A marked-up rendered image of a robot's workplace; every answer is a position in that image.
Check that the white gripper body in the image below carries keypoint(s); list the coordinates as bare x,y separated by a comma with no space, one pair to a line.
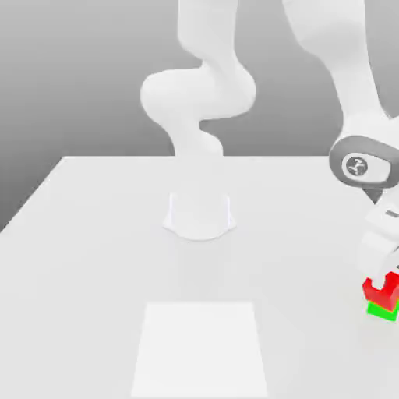
372,249

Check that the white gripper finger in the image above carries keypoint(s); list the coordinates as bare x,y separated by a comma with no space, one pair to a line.
381,274

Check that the small red cube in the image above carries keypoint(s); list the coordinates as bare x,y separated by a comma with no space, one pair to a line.
388,297

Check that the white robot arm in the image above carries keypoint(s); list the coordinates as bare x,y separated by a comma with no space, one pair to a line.
199,93

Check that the small green cube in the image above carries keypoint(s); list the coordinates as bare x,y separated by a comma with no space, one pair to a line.
378,311

